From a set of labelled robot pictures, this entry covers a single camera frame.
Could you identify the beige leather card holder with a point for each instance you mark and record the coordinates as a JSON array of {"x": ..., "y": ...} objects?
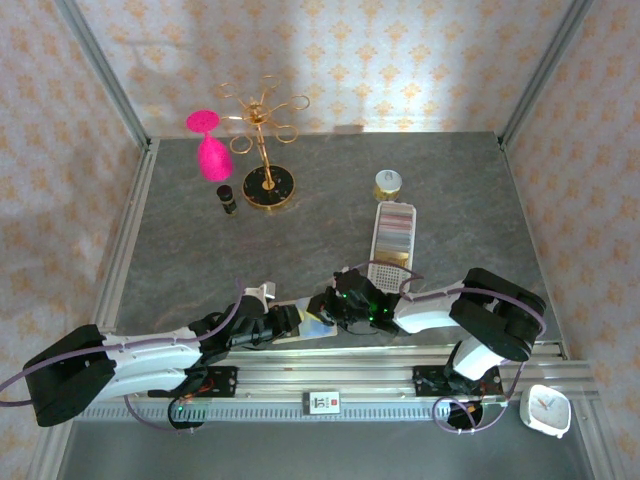
[{"x": 320, "y": 331}]

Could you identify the white square clock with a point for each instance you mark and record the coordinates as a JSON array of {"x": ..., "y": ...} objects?
[{"x": 545, "y": 411}]

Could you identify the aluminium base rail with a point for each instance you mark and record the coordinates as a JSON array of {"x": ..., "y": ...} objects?
[{"x": 350, "y": 375}]

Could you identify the gold credit card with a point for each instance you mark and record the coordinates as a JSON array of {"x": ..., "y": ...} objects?
[{"x": 392, "y": 258}]

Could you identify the aluminium frame post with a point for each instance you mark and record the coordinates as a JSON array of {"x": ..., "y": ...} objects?
[
  {"x": 107, "y": 75},
  {"x": 541, "y": 75}
]

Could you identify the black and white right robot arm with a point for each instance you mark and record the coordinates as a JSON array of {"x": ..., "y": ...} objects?
[{"x": 490, "y": 310}]

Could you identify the row of pastel cards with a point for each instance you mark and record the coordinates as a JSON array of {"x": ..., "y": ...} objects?
[{"x": 395, "y": 227}]

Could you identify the white number tag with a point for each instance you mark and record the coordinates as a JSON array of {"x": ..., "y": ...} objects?
[{"x": 321, "y": 402}]

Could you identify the white slotted plastic basket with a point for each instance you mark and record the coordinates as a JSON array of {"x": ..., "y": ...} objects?
[{"x": 395, "y": 230}]

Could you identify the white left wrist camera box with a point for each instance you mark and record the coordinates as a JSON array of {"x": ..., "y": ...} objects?
[{"x": 260, "y": 291}]

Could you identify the pink wine glass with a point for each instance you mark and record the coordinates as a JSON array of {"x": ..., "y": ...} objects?
[{"x": 214, "y": 160}]

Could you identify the yellow tin can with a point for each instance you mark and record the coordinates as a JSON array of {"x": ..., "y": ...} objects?
[{"x": 388, "y": 184}]

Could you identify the aluminium side rail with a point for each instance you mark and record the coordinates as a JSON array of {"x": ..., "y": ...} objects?
[{"x": 132, "y": 210}]

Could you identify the small dark spice bottle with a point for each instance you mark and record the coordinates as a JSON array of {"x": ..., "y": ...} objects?
[{"x": 227, "y": 200}]

